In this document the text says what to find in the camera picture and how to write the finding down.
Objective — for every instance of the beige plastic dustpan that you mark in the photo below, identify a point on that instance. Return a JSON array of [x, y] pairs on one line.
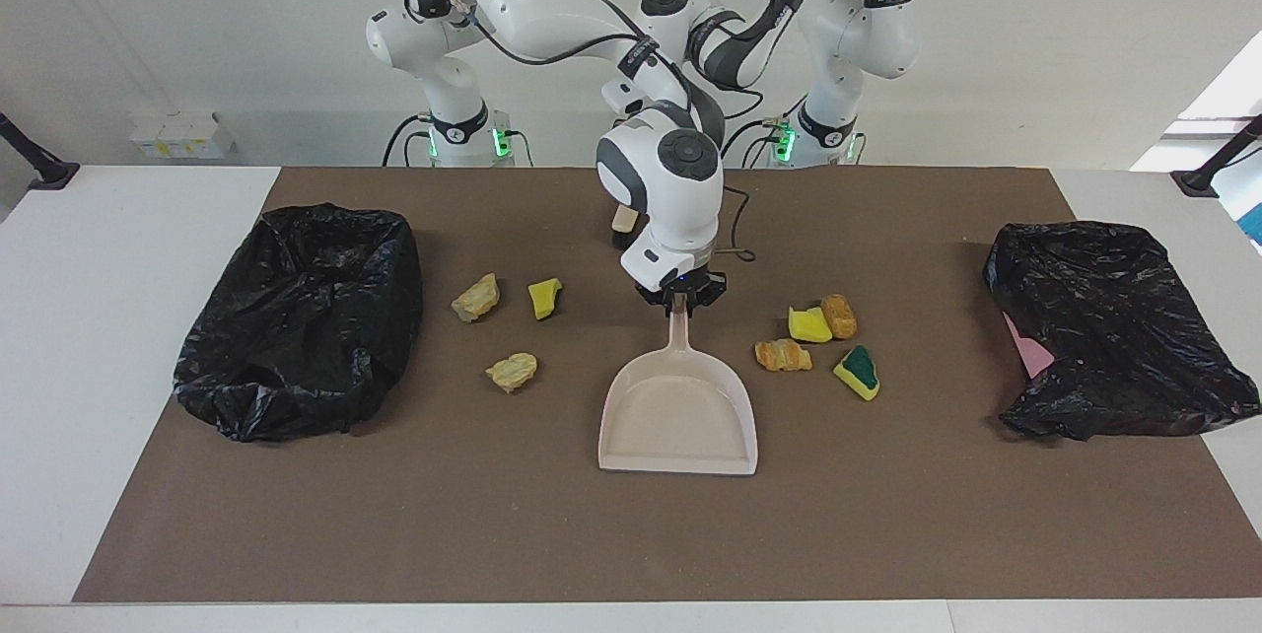
[[680, 416]]

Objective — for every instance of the white wall socket box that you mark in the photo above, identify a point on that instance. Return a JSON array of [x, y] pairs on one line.
[[182, 135]]

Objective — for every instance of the blue object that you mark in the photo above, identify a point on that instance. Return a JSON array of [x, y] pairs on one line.
[[1254, 224]]

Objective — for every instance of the beige brush with black bristles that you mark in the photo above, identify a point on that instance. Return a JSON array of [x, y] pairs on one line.
[[624, 224]]

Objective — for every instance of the small yellow sponge scrap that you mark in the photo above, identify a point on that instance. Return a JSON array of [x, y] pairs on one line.
[[544, 299]]

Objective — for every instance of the orange sponge piece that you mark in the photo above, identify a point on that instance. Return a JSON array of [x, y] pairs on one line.
[[782, 355]]

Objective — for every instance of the pale beige sponge scrap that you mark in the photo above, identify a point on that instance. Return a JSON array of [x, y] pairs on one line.
[[477, 299], [513, 372]]

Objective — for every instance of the yellow sponge piece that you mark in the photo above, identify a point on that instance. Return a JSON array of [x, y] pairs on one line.
[[806, 325]]

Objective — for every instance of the pink bin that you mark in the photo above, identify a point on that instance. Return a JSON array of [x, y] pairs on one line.
[[1030, 354]]

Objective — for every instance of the brown table mat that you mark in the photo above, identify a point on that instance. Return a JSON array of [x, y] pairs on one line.
[[592, 534]]

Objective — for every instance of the black trash bag over pink bin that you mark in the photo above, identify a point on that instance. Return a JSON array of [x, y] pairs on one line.
[[1114, 317]]

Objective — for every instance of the brown sponge piece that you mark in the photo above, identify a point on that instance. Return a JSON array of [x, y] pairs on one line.
[[841, 316]]

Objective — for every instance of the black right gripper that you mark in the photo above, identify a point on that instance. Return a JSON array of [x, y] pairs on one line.
[[690, 286]]

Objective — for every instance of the green and yellow sponge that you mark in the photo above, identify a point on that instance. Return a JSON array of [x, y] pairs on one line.
[[858, 372]]

